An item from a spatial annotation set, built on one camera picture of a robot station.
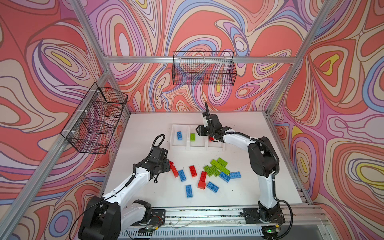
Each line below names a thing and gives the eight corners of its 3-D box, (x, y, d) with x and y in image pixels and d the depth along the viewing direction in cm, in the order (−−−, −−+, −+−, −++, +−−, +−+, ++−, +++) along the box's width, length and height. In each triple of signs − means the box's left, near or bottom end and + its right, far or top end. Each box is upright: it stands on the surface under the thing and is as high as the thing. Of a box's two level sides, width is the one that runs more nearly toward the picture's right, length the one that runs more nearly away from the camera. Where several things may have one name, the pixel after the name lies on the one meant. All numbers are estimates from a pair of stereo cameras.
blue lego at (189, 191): (186, 198, 81) (186, 197, 79) (185, 186, 85) (185, 185, 83) (193, 197, 81) (193, 196, 80) (191, 185, 85) (191, 184, 83)
